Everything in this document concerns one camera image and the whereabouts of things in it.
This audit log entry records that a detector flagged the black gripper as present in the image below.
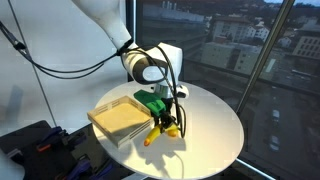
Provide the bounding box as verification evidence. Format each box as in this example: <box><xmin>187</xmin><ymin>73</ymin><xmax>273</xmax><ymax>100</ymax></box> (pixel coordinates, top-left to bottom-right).
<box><xmin>151</xmin><ymin>99</ymin><xmax>178</xmax><ymax>135</ymax></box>

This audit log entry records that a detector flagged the yellow banana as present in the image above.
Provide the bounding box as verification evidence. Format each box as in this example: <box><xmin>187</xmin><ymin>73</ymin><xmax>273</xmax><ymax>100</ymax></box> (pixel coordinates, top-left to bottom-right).
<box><xmin>143</xmin><ymin>123</ymin><xmax>168</xmax><ymax>147</ymax></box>

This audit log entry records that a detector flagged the shallow wooden box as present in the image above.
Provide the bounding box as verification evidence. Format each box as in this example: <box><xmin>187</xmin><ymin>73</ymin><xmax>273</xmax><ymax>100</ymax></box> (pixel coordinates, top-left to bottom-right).
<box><xmin>87</xmin><ymin>95</ymin><xmax>156</xmax><ymax>149</ymax></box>

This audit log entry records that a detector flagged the diagonal metal window pole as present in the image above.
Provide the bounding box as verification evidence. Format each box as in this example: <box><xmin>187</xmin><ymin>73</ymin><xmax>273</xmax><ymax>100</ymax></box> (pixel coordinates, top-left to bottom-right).
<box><xmin>235</xmin><ymin>0</ymin><xmax>296</xmax><ymax>115</ymax></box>

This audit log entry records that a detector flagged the perforated metal board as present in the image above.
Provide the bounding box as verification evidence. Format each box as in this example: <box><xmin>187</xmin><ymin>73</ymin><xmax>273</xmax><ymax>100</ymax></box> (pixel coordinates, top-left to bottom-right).
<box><xmin>19</xmin><ymin>139</ymin><xmax>66</xmax><ymax>180</ymax></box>

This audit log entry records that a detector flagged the black workbench platform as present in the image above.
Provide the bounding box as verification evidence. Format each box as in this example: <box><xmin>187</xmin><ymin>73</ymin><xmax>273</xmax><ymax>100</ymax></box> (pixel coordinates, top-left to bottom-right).
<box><xmin>0</xmin><ymin>119</ymin><xmax>116</xmax><ymax>180</ymax></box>

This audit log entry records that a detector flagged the white rounded housing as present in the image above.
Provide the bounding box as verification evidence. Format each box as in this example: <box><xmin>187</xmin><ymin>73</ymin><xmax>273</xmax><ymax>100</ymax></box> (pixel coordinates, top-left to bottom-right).
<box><xmin>0</xmin><ymin>148</ymin><xmax>26</xmax><ymax>180</ymax></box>

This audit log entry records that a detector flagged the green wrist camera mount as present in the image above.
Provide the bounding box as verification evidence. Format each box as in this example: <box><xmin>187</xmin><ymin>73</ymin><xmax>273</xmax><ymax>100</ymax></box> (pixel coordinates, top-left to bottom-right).
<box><xmin>133</xmin><ymin>89</ymin><xmax>167</xmax><ymax>117</ymax></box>

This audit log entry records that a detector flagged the blue handled bar clamp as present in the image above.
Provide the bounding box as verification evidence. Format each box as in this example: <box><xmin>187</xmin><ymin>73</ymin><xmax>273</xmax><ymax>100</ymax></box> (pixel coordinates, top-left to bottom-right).
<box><xmin>35</xmin><ymin>125</ymin><xmax>88</xmax><ymax>154</ymax></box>
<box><xmin>64</xmin><ymin>159</ymin><xmax>114</xmax><ymax>180</ymax></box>

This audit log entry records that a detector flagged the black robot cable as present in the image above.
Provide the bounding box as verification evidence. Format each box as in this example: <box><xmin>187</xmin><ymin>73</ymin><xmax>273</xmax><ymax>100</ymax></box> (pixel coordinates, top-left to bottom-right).
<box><xmin>0</xmin><ymin>19</ymin><xmax>188</xmax><ymax>140</ymax></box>

